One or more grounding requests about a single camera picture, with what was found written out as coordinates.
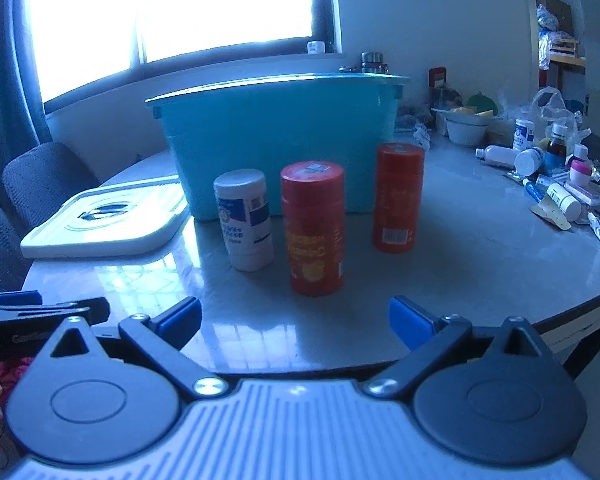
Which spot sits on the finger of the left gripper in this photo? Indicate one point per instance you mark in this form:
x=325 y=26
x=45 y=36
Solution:
x=26 y=323

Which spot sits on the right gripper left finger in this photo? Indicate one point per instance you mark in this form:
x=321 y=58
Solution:
x=158 y=342

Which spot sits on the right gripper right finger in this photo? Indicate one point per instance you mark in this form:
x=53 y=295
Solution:
x=433 y=342

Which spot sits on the white bin lid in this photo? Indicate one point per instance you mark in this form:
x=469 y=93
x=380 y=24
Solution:
x=126 y=219

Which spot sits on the red bottle back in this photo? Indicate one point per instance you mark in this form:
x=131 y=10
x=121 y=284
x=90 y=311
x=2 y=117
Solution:
x=399 y=175

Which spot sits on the red vitamin bottle front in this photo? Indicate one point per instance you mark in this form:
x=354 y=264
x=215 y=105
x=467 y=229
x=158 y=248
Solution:
x=314 y=213

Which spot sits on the green round object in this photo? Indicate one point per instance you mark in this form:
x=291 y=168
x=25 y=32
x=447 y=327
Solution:
x=482 y=105

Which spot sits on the red quilted jacket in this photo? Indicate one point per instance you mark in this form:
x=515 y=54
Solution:
x=11 y=372

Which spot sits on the dark fabric chair far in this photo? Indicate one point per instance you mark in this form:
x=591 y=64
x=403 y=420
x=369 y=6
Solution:
x=42 y=179

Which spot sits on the white bottle lying near edge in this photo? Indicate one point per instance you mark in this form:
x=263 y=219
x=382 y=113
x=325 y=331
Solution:
x=569 y=206

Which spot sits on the white round cap bottle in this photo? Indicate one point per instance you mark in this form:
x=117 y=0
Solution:
x=529 y=161

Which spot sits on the white bowl with fruit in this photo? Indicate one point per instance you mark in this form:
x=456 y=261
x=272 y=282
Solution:
x=465 y=129

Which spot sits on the dark syrup bottle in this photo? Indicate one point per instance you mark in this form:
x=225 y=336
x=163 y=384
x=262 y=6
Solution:
x=556 y=151

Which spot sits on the pink cap bottle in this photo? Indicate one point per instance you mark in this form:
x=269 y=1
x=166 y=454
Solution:
x=580 y=167

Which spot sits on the white blue-label medicine bottle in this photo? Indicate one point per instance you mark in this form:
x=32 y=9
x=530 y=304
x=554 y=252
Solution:
x=523 y=135

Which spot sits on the teal plastic storage bin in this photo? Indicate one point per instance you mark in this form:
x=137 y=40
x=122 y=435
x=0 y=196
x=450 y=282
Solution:
x=269 y=123

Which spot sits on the clear plastic bag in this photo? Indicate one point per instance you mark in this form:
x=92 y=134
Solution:
x=548 y=108

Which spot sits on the red black box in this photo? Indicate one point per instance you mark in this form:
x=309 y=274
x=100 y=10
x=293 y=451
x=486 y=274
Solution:
x=437 y=83

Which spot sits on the steel thermos flask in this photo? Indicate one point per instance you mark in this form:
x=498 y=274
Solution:
x=371 y=62

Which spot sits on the small white cup on sill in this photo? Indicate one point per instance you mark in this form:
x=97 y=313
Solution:
x=315 y=47

